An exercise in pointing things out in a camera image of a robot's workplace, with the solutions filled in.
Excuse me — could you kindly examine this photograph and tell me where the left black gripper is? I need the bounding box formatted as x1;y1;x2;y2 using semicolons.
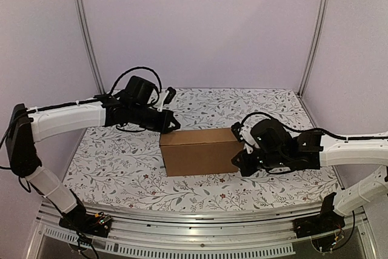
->
129;103;181;133

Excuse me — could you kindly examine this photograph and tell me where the brown cardboard box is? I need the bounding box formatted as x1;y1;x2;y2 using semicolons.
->
159;128;244;177

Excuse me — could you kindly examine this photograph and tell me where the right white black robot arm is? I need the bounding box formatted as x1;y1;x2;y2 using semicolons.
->
231;118;387;232

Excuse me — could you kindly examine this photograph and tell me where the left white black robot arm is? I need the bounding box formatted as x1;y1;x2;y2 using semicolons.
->
1;76;181;231

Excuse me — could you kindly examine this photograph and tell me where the floral patterned table mat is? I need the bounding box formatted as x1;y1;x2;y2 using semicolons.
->
64;89;340;212

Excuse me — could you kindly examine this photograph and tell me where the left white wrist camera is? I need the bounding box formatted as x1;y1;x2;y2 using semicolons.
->
155;87;176;112

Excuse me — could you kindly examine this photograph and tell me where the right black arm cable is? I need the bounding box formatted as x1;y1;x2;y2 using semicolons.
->
241;112;349;141

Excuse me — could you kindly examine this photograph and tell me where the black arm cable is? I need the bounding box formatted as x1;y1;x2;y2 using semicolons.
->
241;112;349;141
107;65;162;96

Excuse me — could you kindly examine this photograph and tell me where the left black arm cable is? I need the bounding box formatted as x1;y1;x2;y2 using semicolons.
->
107;65;162;96

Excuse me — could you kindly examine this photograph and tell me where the aluminium front rail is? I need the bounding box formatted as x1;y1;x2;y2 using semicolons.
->
26;201;379;258

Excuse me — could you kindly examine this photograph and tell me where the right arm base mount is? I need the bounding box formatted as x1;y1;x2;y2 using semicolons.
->
292;192;345;238

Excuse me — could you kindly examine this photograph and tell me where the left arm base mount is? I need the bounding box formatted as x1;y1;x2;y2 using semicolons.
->
59;206;113;238

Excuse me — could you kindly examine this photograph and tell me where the left aluminium frame post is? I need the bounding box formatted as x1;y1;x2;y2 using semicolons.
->
74;0;105;94

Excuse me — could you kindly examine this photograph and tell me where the aluminium frame post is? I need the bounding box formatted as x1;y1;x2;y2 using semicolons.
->
74;0;105;94
296;0;333;96

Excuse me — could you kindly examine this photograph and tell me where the right aluminium frame post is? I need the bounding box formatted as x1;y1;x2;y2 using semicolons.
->
296;0;333;96

